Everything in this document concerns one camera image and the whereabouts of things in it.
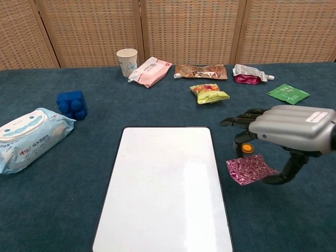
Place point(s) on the white rectangular board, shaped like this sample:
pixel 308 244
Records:
pixel 164 191

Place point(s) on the dark blue toy block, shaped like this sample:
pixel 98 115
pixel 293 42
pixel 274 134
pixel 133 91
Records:
pixel 72 105

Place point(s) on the brown spout pouch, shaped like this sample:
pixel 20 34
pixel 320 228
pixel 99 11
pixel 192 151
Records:
pixel 202 71

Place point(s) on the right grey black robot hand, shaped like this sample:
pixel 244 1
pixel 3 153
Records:
pixel 291 128

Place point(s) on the green sachet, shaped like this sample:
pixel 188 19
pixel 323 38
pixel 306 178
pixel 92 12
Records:
pixel 287 94

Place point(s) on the yellow-green snack bag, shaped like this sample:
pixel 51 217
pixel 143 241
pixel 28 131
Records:
pixel 210 94

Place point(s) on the woven rattan folding screen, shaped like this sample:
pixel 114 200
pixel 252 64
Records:
pixel 189 29

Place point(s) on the silver magenta spout pouch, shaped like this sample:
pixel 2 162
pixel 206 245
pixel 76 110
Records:
pixel 248 74

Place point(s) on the light blue wet wipes pack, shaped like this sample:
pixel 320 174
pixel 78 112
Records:
pixel 29 139

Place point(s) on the white paper cup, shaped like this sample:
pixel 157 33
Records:
pixel 127 63

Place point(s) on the pink white wet wipes pack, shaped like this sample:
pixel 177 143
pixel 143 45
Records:
pixel 151 72

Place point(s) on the dark teal felt table cover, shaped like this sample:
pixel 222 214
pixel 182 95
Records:
pixel 52 204

